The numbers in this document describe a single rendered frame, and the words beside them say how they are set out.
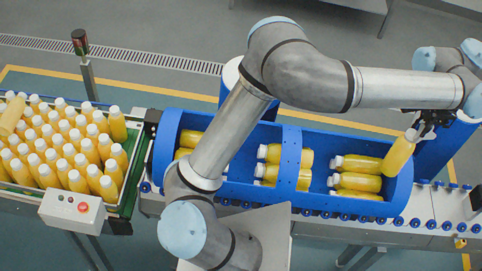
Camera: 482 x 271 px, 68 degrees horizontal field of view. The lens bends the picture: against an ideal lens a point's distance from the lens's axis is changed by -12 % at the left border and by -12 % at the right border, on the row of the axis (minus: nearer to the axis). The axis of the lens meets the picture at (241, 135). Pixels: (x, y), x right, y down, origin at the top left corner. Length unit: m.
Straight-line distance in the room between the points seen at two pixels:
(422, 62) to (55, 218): 1.16
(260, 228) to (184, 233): 0.25
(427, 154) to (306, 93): 1.62
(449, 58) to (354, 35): 3.09
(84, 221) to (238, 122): 0.67
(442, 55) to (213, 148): 0.56
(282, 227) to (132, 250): 1.56
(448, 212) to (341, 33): 2.54
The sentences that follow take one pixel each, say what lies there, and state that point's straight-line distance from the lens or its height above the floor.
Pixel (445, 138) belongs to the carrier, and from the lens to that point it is 2.13.
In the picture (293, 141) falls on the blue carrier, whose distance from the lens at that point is 1.30.
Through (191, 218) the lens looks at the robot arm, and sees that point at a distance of 0.84.
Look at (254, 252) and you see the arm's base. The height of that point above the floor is 1.36.
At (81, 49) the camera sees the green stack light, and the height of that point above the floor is 1.19.
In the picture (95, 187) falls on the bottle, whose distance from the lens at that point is 1.46.
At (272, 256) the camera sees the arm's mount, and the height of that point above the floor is 1.36.
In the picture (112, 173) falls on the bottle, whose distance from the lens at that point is 1.43.
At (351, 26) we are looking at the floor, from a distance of 4.11.
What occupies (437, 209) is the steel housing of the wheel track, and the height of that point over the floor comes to 0.93.
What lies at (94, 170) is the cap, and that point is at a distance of 1.41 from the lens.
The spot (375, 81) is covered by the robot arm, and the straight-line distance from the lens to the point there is 0.72.
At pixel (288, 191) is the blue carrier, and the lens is 1.30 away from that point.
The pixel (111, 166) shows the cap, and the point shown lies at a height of 1.08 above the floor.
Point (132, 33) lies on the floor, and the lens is 3.64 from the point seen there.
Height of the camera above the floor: 2.25
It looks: 53 degrees down
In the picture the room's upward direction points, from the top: 10 degrees clockwise
